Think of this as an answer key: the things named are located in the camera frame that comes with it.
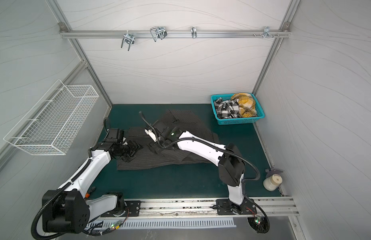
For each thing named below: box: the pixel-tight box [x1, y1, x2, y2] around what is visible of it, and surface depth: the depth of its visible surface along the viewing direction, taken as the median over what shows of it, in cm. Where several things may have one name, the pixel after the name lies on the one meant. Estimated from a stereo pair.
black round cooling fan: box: [247, 216, 270, 234], surface depth 73 cm
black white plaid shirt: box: [214, 97, 241, 119], surface depth 107 cm
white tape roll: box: [263, 174, 283, 191], surface depth 76 cm
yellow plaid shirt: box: [231, 93, 257, 118], surface depth 108 cm
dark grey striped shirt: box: [117, 109, 221, 171], surface depth 88 cm
